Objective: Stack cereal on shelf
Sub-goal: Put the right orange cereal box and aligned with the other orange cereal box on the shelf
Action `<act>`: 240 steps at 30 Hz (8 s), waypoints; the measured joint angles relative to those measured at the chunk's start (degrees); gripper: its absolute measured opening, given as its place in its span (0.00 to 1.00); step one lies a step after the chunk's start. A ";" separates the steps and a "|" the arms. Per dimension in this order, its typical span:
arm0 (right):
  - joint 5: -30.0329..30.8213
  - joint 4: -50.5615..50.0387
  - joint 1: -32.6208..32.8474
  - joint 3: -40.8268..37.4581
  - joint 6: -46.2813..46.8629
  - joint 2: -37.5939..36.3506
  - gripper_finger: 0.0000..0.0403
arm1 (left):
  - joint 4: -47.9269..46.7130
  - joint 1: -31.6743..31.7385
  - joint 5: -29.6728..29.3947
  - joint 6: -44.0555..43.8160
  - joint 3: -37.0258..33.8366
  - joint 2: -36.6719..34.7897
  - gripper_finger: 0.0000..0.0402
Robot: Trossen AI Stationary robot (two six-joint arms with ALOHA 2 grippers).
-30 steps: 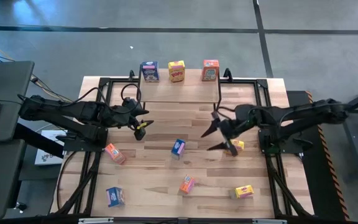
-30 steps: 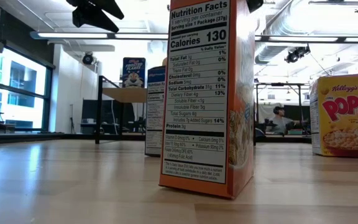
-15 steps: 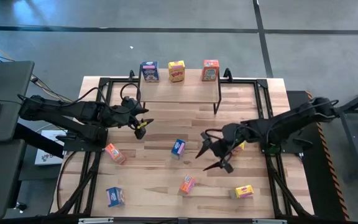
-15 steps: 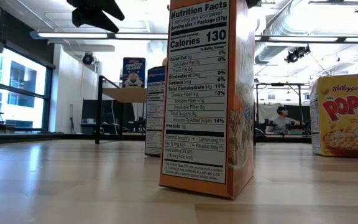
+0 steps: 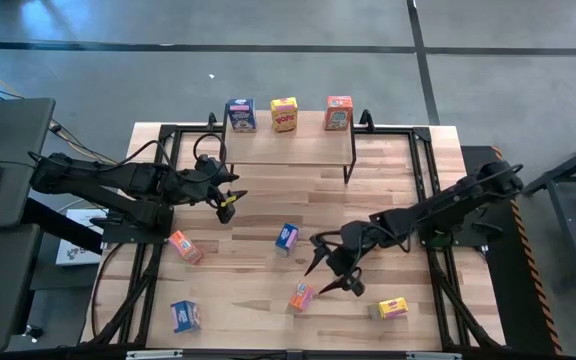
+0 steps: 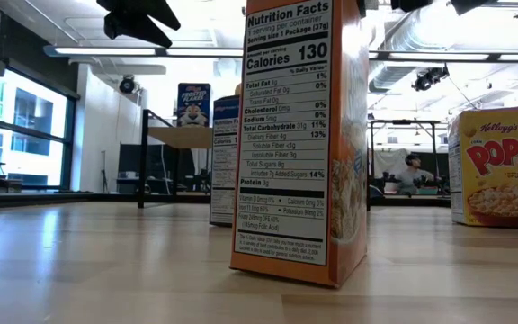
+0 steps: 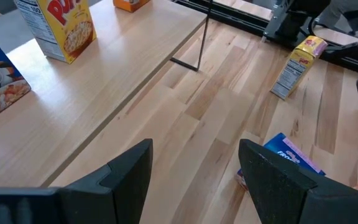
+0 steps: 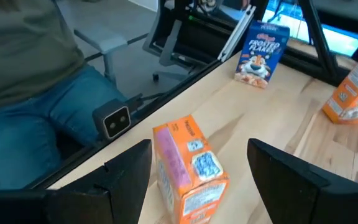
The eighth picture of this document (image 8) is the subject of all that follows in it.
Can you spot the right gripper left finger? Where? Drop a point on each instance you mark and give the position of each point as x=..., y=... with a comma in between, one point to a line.
x=113, y=186

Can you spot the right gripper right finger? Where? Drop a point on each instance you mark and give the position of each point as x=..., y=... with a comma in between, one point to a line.
x=291, y=193

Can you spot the orange Mini Wheats cereal box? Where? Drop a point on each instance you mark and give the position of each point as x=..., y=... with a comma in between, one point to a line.
x=353, y=93
x=185, y=174

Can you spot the blue Frosted Flakes cereal box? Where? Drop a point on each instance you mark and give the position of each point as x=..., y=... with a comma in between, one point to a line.
x=261, y=53

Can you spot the person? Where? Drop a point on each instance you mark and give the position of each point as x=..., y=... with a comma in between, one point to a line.
x=26, y=93

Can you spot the grey office chair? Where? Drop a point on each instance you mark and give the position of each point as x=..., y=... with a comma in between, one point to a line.
x=101, y=40
x=166, y=46

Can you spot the small grey table camera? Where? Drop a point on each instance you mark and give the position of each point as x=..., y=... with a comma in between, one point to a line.
x=112, y=119

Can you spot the silver aluminium bracket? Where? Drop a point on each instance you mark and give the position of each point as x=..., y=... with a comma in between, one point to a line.
x=236, y=34

